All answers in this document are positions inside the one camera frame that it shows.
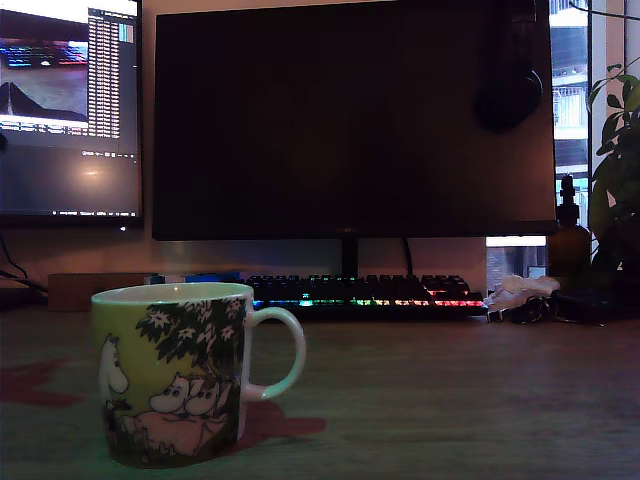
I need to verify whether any black backlit keyboard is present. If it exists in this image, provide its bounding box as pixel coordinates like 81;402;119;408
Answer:
219;273;490;321

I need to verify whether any large dark computer monitor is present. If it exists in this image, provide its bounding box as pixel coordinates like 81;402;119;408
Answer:
150;0;559;241

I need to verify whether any blue flat box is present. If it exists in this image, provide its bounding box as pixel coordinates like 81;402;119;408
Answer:
183;271;240;284

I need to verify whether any crumpled white tissue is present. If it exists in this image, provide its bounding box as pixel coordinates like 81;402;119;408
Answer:
482;274;561;306

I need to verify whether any cartoon print ceramic mug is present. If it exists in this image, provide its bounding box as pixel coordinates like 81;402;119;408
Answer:
89;281;307;470

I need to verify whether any black key bunch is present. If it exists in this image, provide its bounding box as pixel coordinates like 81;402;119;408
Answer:
507;294;554;325

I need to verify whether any black over-ear headphones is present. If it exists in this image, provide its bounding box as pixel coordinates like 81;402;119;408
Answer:
473;0;545;134

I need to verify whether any brown dropper bottle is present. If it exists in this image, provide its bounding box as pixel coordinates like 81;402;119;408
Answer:
547;173;592;279

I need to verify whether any lit computer monitor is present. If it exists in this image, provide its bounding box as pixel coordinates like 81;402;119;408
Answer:
0;0;145;231

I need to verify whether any dark flat pouch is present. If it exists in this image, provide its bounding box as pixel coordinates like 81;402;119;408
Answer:
549;288;621;324

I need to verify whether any green leafy houseplant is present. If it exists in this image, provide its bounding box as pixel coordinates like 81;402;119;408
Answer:
587;59;640;275

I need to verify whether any black monitor stand post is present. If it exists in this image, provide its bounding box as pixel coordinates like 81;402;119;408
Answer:
341;237;360;278

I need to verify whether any thin black cable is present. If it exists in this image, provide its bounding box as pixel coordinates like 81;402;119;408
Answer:
0;239;29;279
0;269;50;295

